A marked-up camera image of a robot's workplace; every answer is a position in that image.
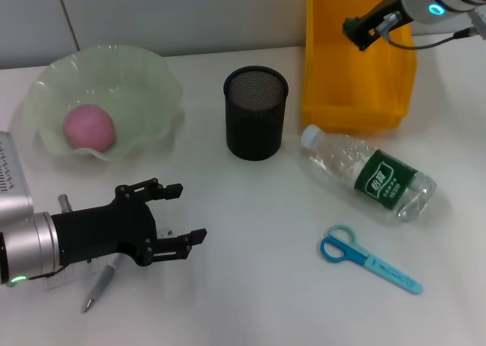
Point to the clear water bottle green label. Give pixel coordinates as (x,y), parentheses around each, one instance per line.
(341,160)

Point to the black mesh pen holder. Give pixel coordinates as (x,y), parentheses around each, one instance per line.
(254,133)

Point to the silver grey pen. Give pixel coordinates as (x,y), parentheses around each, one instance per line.
(100,283)

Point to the pale green wavy fruit plate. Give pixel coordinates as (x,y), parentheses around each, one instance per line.
(114,80)

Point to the pink peach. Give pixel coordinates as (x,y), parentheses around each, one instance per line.
(88,128)

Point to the yellow plastic bin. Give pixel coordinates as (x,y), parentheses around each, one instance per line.
(341,80)

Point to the blue scissors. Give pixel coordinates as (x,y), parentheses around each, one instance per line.
(379,264)

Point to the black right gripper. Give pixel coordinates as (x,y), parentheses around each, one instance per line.
(393,4)

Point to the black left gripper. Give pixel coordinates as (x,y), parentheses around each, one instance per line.
(102,228)

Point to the transparent plastic ruler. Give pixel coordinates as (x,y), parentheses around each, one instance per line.
(68,277)

